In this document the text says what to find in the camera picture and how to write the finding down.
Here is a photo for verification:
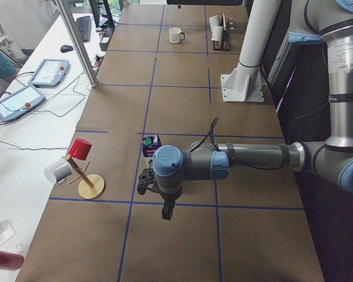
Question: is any white ribbed mug far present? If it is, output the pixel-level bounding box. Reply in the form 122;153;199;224
209;15;220;29

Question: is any black keyboard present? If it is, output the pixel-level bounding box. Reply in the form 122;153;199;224
75;16;91;42

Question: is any teach pendant near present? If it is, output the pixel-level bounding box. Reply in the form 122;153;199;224
0;85;45;122

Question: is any blue milk carton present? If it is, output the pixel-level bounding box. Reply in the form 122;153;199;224
141;134;162;166

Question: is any white cup on tree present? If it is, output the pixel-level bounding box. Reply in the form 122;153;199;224
44;159;72;184

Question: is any wooden mug tree stand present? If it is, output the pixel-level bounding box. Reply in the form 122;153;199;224
63;154;105;200

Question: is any white ribbed mug near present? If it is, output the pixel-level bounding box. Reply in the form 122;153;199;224
211;25;224;42

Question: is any white smiley mug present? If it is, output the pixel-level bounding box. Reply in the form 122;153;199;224
168;27;185;44

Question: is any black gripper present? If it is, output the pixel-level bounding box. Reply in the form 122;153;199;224
136;169;177;220

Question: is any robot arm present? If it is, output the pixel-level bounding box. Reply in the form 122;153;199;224
137;1;353;220

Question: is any black wire mug rack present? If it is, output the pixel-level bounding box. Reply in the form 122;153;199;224
212;12;234;51

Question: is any red cup on tree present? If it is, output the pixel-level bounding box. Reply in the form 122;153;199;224
68;138;92;160

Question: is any white ribbed mug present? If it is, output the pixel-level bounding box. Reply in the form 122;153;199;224
209;15;220;29
211;25;224;42

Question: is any teach pendant far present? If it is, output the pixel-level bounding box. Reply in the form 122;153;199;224
28;59;69;88

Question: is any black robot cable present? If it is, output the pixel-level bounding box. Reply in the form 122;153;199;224
194;117;292;170

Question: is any red bottle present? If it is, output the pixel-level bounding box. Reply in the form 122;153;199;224
0;250;24;271

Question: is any teach pendant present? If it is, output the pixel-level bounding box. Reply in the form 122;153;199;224
28;59;69;88
0;85;45;122

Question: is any black computer mouse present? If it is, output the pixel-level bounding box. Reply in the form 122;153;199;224
60;45;74;53

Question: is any aluminium frame post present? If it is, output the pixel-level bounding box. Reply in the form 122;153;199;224
55;0;98;88

